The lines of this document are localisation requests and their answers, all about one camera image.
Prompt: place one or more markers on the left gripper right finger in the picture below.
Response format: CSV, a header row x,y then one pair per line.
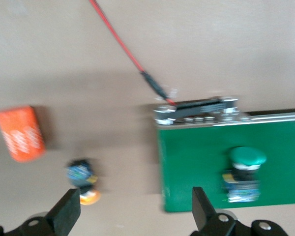
x,y
206,216

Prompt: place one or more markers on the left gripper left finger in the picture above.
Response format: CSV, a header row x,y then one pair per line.
x,y
64,214

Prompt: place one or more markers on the yellow mushroom push button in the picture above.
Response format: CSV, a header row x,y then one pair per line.
x,y
78,172

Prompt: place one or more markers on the green mushroom push button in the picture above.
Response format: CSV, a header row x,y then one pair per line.
x,y
247,157

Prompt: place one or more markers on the orange cylinder printed 4680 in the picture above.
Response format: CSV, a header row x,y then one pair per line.
x,y
19,134

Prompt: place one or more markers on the green conveyor belt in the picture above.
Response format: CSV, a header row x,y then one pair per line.
x,y
199,159

